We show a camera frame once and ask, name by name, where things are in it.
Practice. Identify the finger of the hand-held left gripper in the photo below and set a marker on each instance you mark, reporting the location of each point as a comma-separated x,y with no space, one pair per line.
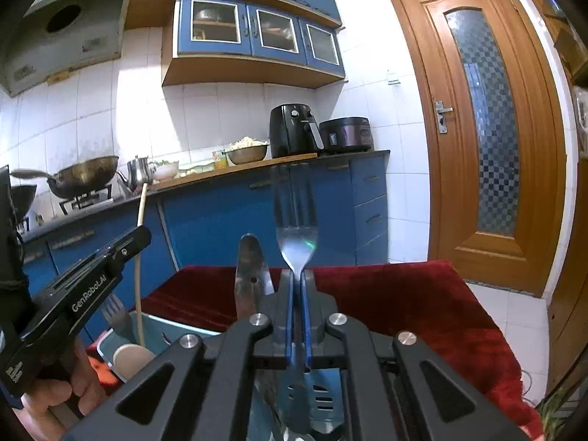
133,241

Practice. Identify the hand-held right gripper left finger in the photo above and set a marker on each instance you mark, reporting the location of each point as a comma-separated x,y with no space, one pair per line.
287,312

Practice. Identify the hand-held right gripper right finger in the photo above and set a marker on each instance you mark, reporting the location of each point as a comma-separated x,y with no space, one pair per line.
307,317

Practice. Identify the beige chopstick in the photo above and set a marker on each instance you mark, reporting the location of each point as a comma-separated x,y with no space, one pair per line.
141,211

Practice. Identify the small steel fork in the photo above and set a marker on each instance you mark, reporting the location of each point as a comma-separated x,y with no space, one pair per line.
117,321

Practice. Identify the large steel fork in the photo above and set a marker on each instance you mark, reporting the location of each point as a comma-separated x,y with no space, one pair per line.
296,248

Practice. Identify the beige plastic spoon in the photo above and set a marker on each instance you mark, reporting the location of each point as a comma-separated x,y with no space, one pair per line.
133,358

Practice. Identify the light blue utensil box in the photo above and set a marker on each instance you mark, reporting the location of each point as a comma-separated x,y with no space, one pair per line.
158,328

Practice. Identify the person's left hand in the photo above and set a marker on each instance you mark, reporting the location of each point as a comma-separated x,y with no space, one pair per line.
89,386

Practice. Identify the gas stove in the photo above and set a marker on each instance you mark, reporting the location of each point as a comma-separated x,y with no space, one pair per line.
87,202

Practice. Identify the steel kettle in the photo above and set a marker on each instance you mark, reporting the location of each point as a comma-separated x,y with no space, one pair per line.
138,172

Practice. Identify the white bowl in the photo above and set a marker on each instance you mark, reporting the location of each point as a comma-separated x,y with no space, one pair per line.
166,172

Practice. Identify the steel wok with ladle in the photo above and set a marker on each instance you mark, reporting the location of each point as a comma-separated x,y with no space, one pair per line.
82,177

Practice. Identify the blue kitchen base cabinet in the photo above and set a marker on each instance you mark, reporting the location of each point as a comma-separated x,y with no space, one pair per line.
220,220

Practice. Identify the red patterned blanket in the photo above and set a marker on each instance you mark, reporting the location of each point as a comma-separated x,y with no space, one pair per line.
404,303

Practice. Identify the dark wok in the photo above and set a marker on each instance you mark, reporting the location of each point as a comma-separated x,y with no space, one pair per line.
25,197

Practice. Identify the small glass jar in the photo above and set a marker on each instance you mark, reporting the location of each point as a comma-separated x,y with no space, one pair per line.
220,160

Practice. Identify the steel bowl with food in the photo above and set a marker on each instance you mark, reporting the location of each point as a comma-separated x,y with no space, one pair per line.
246,155

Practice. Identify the black air fryer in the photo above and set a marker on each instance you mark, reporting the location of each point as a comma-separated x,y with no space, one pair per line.
289,131

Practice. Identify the dark rice cooker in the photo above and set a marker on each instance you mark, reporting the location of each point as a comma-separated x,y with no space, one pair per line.
344,135

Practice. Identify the grey range hood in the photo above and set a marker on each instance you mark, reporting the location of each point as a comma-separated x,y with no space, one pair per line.
92,36

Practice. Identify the wooden door with glass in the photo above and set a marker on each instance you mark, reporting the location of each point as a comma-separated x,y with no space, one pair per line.
413,101

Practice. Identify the wooden shelf unit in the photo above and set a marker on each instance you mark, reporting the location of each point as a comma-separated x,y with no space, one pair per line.
569,55

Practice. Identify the blue glass-door wall cabinet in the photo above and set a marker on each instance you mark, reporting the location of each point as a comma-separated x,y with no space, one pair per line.
248,23

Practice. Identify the white light switch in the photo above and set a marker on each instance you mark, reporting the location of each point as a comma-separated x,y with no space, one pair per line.
393,78

